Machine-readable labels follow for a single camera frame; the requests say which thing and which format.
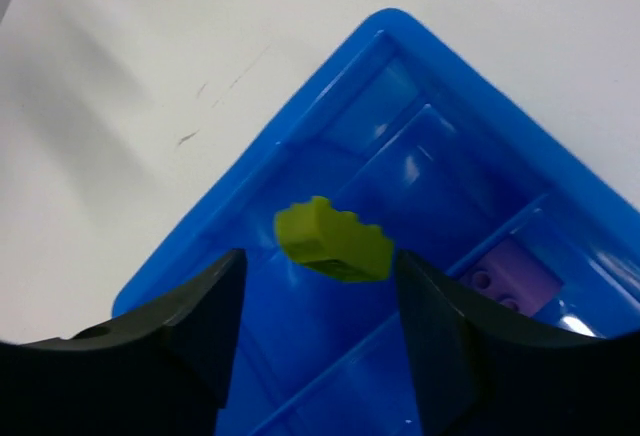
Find purple lego brick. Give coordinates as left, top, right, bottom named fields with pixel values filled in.
left=459, top=240, right=563, bottom=317

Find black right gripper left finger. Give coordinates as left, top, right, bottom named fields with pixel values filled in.
left=72, top=248, right=248, bottom=410

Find lime green lego brick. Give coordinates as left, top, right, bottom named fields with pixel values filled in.
left=274, top=196, right=394, bottom=283

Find blue compartment tray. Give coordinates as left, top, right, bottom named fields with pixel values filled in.
left=112, top=9, right=639, bottom=435

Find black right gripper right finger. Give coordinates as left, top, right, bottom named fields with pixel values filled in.
left=394, top=249, right=601, bottom=436

